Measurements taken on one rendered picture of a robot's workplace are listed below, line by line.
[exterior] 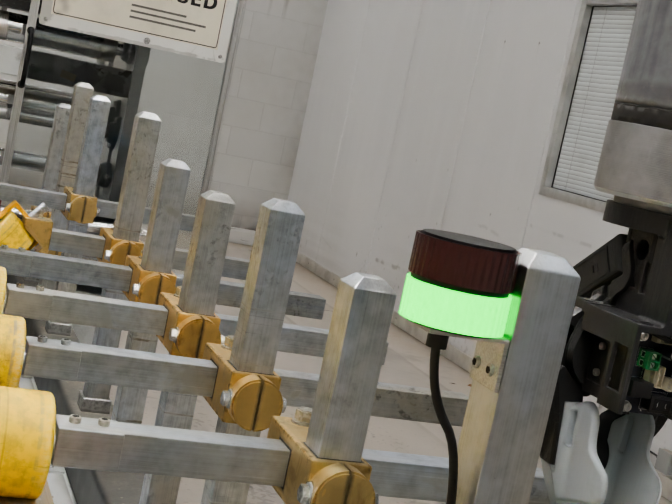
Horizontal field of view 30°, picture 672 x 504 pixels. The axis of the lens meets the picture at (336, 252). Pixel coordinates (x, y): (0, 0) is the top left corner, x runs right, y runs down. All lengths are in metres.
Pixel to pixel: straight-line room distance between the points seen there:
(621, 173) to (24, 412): 0.46
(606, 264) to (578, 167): 5.32
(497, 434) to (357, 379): 0.25
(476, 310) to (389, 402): 0.62
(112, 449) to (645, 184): 0.45
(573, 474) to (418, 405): 0.55
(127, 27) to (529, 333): 2.54
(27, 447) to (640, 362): 0.44
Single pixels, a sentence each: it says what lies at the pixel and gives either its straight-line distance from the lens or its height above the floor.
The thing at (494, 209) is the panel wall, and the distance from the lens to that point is 6.70.
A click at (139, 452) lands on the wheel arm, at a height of 0.95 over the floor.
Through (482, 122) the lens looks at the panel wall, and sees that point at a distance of 7.02.
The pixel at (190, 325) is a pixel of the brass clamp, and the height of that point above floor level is 0.96.
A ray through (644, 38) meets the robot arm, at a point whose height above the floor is 1.31.
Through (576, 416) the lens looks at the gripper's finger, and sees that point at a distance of 0.78.
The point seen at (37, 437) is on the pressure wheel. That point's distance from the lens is 0.93.
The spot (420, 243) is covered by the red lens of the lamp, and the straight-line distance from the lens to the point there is 0.69.
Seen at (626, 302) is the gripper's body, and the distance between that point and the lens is 0.76.
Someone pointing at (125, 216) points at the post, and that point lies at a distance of 1.91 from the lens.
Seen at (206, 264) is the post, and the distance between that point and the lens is 1.42.
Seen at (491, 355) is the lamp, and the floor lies 1.11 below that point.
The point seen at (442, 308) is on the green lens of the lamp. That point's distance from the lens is 0.68.
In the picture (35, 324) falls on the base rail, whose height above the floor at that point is 0.70.
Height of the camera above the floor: 1.23
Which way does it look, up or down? 7 degrees down
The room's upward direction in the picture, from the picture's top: 12 degrees clockwise
